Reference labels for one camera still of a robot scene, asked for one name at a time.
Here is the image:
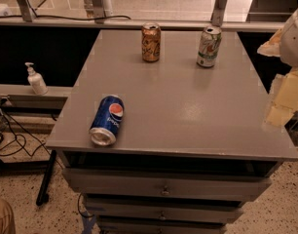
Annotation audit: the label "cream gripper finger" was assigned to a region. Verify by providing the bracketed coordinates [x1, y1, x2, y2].
[265, 68, 298, 127]
[257, 29, 282, 58]

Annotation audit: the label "orange soda can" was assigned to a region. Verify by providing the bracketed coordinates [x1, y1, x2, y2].
[141, 22, 161, 62]

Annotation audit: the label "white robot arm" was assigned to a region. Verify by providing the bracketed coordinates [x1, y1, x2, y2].
[257, 9, 298, 127]

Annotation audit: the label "white green soda can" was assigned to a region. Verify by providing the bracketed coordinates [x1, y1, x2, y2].
[197, 26, 222, 68]

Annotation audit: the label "blue pepsi can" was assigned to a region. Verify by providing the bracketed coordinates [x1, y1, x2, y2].
[90, 95, 125, 146]

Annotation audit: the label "grey drawer cabinet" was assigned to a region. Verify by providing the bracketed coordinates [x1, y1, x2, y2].
[46, 28, 298, 234]

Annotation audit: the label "middle grey drawer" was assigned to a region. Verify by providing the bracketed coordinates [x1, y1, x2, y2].
[85, 198, 242, 223]

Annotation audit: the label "grey drawer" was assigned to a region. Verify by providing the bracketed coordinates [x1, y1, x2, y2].
[85, 198, 242, 223]
[97, 217, 226, 234]
[62, 168, 272, 202]

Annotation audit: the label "top grey drawer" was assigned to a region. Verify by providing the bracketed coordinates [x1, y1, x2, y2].
[62, 168, 272, 202]

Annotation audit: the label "bottom grey drawer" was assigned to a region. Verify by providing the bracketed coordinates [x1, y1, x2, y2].
[97, 217, 226, 234]

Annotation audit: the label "white pump dispenser bottle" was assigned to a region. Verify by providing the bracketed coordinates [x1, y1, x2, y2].
[25, 62, 48, 95]

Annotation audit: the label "black table leg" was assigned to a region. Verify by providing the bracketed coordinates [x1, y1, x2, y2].
[36, 150, 56, 207]

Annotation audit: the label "tan trouser knee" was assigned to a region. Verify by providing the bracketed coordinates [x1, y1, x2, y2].
[0, 199, 16, 234]

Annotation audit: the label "black cable on ledge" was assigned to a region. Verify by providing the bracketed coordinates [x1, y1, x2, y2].
[0, 7, 132, 21]

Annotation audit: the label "grey metal frame rail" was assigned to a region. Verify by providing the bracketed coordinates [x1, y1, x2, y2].
[0, 0, 286, 33]

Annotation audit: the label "black floor cables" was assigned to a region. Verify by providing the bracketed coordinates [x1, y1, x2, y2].
[0, 96, 59, 158]

